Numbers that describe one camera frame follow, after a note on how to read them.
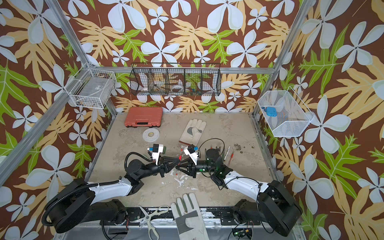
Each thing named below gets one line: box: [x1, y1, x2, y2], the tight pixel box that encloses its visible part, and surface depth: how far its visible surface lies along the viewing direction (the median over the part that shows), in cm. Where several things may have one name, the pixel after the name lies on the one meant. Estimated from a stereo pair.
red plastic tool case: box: [124, 106, 164, 128], surface depth 116 cm
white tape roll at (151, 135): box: [142, 128, 160, 143], surface depth 110 cm
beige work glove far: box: [179, 119, 207, 147], surface depth 110 cm
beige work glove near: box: [171, 192, 210, 240], surface depth 75 cm
